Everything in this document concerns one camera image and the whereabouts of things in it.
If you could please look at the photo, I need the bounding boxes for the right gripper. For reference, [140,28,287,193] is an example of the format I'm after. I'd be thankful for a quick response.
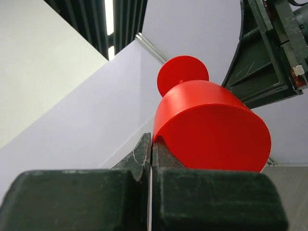
[222,0,308,108]

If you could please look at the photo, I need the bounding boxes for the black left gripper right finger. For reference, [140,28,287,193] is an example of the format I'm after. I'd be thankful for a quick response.
[152,138,289,231]

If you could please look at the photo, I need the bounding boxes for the red plastic wine glass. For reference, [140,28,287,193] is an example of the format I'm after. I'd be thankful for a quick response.
[153,55,271,172]

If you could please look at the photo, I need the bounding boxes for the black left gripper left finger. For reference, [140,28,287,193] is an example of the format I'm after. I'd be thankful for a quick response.
[0,133,151,231]

